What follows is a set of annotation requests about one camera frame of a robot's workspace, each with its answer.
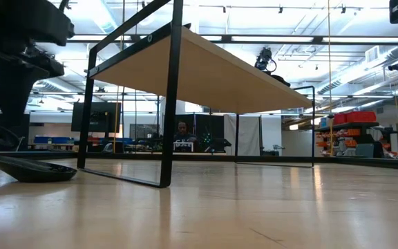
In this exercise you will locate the wooden shelf riser black legs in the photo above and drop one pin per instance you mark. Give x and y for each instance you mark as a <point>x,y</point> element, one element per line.
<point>202,76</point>

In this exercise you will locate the black teardrop plate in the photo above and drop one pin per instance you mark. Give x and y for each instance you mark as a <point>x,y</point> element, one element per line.
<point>29,173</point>

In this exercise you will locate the black partition panel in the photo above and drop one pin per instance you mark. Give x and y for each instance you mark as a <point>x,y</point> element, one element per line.
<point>26,128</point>

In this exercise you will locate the black monitor screen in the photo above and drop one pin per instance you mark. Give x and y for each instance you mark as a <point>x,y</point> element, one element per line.
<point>105,117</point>

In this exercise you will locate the background black robot arm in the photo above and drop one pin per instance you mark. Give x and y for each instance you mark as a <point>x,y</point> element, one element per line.
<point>216,142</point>

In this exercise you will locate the storage rack with bins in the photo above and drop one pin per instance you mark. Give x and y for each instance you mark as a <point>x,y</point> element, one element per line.
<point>365,138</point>

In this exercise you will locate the black ceiling camera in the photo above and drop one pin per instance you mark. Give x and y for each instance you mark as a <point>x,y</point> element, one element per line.
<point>264,59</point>
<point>396,65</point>

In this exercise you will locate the black overhead crossbeam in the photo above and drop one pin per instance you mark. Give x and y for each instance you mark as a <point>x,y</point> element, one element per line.
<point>318,39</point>

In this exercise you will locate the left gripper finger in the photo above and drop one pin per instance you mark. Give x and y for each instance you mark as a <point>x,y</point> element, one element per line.
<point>29,86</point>
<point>7,86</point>

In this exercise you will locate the blue storage bins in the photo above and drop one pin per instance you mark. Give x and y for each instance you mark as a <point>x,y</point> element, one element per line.
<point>52,140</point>

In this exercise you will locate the black backdrop board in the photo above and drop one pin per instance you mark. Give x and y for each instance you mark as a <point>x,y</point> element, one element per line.
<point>213,124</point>

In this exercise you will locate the person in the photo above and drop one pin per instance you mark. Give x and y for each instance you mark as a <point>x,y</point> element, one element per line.
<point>182,131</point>

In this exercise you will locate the white hanging curtain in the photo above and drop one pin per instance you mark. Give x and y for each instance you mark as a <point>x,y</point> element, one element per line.
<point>249,135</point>

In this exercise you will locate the red storage bin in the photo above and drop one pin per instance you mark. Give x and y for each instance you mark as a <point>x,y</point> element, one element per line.
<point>358,117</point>

